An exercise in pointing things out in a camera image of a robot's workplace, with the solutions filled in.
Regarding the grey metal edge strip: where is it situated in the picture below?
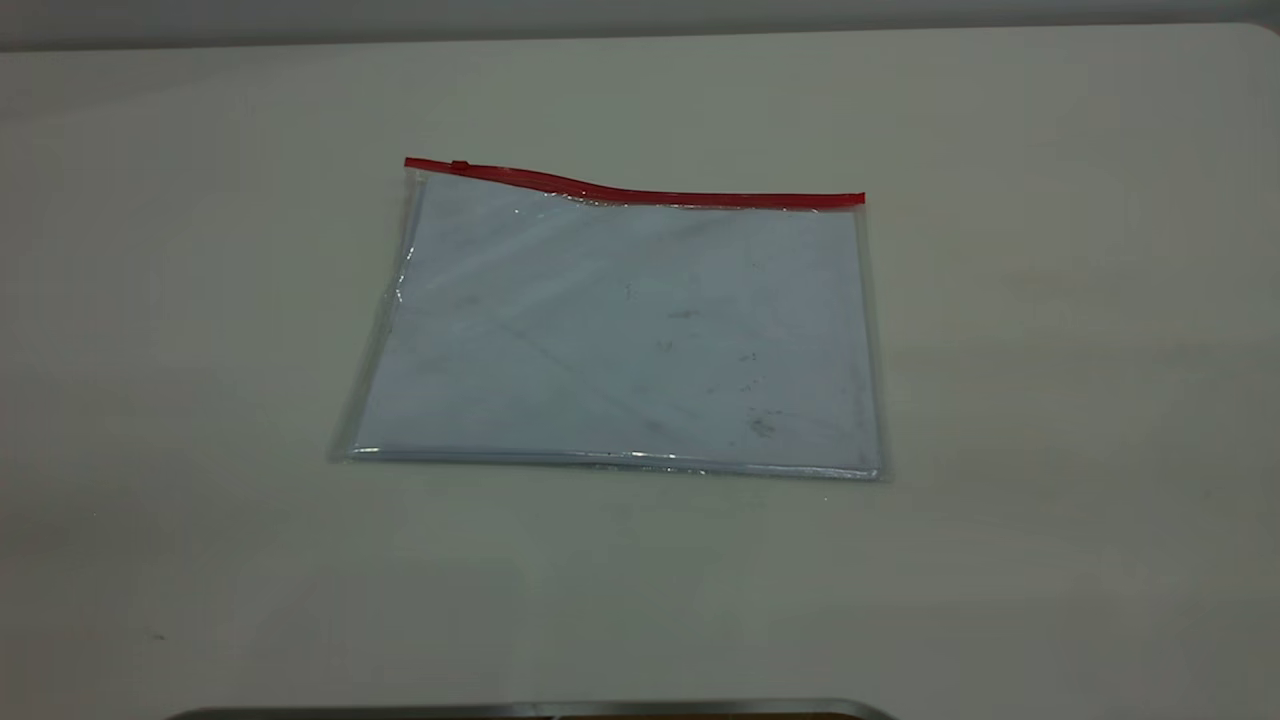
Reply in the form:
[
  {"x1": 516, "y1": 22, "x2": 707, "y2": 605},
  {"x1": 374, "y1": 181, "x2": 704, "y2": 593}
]
[{"x1": 163, "y1": 698, "x2": 898, "y2": 720}]

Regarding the clear plastic bag red zipper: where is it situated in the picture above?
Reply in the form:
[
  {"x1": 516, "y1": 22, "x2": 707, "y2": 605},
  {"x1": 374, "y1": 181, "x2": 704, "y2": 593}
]
[{"x1": 329, "y1": 156, "x2": 888, "y2": 484}]

